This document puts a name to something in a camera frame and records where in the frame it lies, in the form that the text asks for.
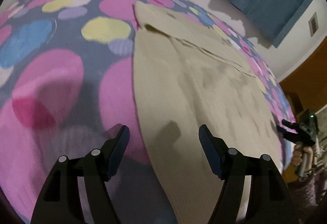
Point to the brown wooden door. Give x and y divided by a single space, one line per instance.
305 88

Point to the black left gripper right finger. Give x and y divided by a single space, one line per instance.
291 131

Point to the grey wall switch plate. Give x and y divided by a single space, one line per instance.
313 24

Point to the purple knit sleeve forearm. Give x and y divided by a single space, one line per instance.
306 193

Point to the beige knit sweater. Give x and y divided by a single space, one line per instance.
186 75

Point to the person's right hand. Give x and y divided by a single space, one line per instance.
298 152

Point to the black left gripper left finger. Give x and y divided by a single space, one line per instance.
59 199

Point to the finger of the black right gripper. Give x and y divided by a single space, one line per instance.
269 198

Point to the colourful dotted bedspread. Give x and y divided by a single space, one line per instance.
66 77

